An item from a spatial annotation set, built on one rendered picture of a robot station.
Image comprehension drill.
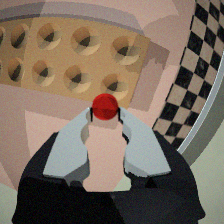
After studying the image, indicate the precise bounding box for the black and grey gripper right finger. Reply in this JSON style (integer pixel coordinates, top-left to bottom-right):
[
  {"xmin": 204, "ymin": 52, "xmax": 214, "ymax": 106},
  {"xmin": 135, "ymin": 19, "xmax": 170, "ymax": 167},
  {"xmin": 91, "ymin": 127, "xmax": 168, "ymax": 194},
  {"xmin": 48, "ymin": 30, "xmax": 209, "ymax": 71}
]
[{"xmin": 118, "ymin": 106, "xmax": 206, "ymax": 220}]

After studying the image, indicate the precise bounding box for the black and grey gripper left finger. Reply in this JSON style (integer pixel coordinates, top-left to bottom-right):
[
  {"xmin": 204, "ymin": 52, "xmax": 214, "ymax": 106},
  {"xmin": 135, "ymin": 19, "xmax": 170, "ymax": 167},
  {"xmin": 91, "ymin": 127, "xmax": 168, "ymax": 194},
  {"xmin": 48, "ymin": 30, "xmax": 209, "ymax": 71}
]
[{"xmin": 12, "ymin": 107, "xmax": 93, "ymax": 224}]

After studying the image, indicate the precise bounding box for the red disc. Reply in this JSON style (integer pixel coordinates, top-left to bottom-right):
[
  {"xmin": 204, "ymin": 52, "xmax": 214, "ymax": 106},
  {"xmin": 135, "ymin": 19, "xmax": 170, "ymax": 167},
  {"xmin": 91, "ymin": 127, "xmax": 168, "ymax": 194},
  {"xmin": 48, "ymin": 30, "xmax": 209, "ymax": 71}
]
[{"xmin": 92, "ymin": 93, "xmax": 118, "ymax": 120}]

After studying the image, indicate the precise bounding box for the tan tray with round pockets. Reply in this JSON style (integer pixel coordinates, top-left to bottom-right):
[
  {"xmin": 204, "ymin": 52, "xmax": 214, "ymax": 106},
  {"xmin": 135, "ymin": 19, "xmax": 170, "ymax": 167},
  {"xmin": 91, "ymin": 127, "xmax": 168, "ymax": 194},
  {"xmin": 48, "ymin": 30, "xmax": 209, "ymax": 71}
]
[{"xmin": 0, "ymin": 17, "xmax": 151, "ymax": 109}]

